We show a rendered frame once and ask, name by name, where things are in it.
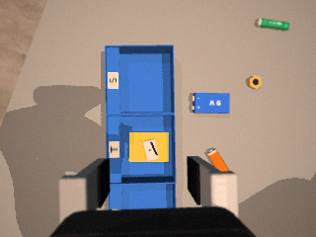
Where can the yellow hex nut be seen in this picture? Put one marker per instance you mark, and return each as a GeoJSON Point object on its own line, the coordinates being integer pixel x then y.
{"type": "Point", "coordinates": [254, 82]}

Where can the blue nine-volt battery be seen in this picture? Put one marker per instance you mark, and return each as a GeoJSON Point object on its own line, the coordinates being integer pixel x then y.
{"type": "Point", "coordinates": [210, 103]}

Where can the green aaa battery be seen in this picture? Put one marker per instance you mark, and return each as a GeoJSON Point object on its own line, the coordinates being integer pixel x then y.
{"type": "Point", "coordinates": [273, 24]}

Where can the blue rack of bins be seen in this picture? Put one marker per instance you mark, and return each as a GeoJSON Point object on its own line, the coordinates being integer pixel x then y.
{"type": "Point", "coordinates": [140, 97]}

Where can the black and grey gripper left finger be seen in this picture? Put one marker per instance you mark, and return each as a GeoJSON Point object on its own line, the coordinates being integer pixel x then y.
{"type": "Point", "coordinates": [87, 190]}

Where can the orange aa battery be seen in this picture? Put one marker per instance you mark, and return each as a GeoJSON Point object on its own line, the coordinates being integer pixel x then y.
{"type": "Point", "coordinates": [216, 160]}

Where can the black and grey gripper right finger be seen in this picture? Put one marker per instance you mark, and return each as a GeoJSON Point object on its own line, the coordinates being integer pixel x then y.
{"type": "Point", "coordinates": [211, 187]}

